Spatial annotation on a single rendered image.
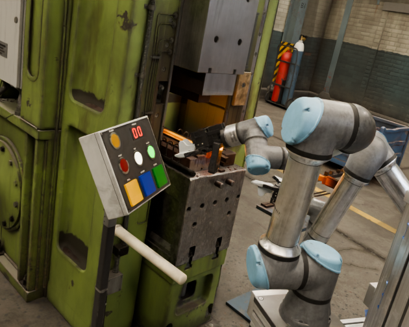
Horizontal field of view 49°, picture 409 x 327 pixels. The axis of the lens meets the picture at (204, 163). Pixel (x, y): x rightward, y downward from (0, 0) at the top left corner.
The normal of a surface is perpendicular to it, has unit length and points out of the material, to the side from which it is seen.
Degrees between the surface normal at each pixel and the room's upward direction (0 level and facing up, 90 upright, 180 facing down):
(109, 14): 89
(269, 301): 0
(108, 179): 90
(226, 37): 90
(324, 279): 90
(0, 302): 0
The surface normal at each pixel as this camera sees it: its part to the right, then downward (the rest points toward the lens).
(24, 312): 0.18, -0.93
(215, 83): 0.70, 0.35
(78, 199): -0.70, 0.11
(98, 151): -0.33, 0.25
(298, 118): -0.93, -0.22
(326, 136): 0.20, 0.41
